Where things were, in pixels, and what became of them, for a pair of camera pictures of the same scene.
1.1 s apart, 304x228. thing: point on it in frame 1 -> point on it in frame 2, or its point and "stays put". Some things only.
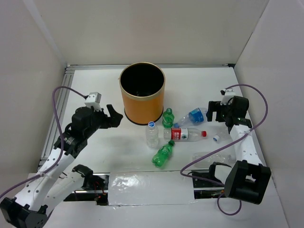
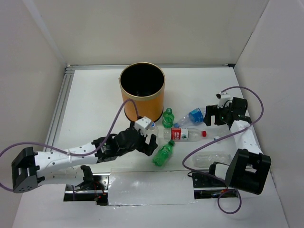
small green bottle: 168,118 stays put
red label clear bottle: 183,134 stays put
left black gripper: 114,120 -> 146,147
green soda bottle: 162,156 stays put
